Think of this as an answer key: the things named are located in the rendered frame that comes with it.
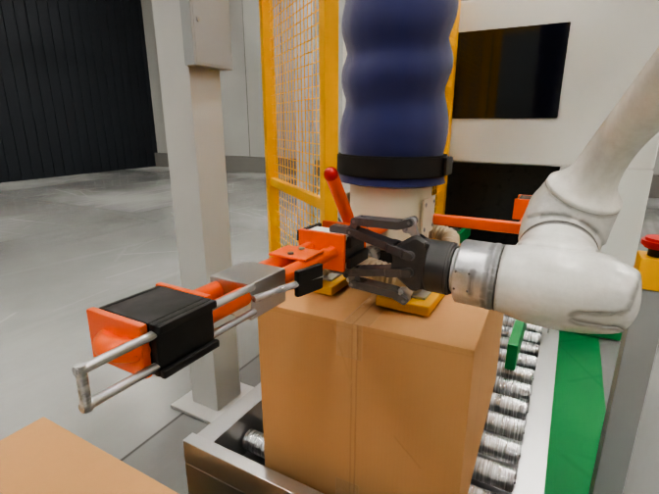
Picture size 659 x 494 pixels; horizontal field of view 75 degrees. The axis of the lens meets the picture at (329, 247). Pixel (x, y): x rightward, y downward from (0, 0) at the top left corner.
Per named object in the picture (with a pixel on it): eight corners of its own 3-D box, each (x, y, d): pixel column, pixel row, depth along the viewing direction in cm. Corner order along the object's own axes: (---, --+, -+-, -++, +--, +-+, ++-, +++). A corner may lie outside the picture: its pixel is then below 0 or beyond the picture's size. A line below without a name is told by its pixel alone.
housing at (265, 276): (246, 291, 58) (245, 259, 57) (288, 301, 55) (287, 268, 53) (209, 310, 52) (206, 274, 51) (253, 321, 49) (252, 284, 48)
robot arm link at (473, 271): (488, 321, 55) (442, 311, 58) (499, 297, 63) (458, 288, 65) (497, 253, 52) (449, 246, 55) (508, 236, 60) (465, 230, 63)
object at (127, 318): (165, 323, 47) (160, 280, 46) (215, 339, 44) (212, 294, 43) (92, 358, 40) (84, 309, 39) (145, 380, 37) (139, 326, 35)
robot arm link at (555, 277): (488, 332, 57) (507, 274, 66) (630, 367, 50) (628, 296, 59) (494, 267, 51) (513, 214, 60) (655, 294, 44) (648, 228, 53)
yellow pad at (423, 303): (429, 259, 107) (430, 239, 106) (469, 265, 103) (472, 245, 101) (375, 306, 79) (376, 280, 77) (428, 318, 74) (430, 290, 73)
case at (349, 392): (369, 348, 144) (372, 232, 133) (495, 379, 127) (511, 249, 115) (264, 473, 93) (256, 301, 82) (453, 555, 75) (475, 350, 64)
